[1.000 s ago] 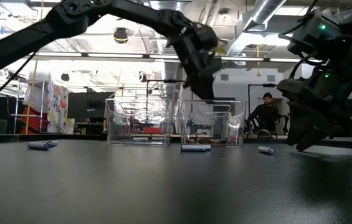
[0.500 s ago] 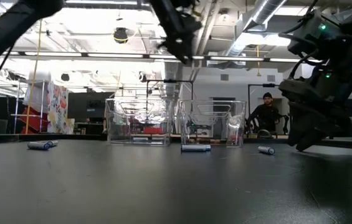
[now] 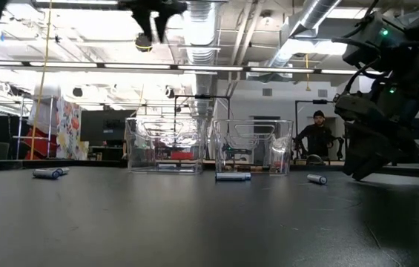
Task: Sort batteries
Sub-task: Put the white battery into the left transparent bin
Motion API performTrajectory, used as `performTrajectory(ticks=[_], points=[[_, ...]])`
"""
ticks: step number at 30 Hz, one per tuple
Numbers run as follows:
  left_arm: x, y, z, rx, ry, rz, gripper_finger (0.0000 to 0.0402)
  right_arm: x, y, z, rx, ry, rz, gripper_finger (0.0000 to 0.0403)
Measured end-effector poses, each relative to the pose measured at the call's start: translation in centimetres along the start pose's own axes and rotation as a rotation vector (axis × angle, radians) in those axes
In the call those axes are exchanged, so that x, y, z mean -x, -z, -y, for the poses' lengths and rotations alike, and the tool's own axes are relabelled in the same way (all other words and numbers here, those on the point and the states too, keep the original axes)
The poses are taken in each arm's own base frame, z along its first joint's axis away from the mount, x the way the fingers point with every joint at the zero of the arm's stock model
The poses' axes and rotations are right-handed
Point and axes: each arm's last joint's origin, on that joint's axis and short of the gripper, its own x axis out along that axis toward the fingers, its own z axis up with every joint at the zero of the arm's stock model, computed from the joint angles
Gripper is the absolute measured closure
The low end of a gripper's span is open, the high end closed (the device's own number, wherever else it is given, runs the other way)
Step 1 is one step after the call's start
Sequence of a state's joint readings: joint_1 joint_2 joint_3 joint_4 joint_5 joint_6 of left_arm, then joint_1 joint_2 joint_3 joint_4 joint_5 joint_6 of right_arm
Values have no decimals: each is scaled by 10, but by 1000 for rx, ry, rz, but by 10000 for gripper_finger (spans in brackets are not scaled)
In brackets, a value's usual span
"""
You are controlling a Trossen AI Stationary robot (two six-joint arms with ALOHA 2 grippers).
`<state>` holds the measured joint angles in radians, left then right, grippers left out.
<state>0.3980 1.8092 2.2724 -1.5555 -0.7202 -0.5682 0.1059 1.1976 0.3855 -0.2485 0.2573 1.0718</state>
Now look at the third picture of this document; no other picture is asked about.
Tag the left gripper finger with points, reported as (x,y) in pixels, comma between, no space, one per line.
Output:
(162,24)
(142,26)

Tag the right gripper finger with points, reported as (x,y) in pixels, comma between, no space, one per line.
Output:
(357,148)
(387,155)

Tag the white battery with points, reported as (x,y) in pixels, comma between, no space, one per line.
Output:
(233,176)
(316,179)
(62,170)
(46,173)

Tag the clear plastic bin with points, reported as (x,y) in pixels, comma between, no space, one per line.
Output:
(218,163)
(131,163)

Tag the black background robot arm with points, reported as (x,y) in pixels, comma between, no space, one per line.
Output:
(237,150)

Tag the black round ceiling device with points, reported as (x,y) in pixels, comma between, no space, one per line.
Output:
(143,46)

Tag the linear ceiling light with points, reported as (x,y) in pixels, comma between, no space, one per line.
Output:
(136,66)
(337,71)
(63,64)
(210,68)
(281,70)

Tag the person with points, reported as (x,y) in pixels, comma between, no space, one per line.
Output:
(317,135)

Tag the round ceiling smoke detector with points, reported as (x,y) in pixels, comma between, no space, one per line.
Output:
(266,18)

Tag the black computer monitor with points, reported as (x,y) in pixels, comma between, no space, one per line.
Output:
(101,126)

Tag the floral patterned curtain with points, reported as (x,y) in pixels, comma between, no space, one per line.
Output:
(69,128)

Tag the red plastic bin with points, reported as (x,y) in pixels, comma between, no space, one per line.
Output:
(181,155)

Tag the red board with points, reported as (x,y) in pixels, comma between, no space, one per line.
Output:
(40,146)

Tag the metal rack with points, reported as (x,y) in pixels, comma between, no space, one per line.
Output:
(21,130)

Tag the flexible ribbed silver duct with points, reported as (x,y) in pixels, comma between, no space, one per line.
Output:
(200,33)

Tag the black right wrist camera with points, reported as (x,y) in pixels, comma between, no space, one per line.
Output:
(357,107)

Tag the black gantry frame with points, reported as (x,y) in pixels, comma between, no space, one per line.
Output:
(316,101)

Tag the grey wall vent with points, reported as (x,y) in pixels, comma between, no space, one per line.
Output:
(322,93)
(267,92)

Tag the smooth spiral silver duct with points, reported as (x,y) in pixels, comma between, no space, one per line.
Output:
(305,18)

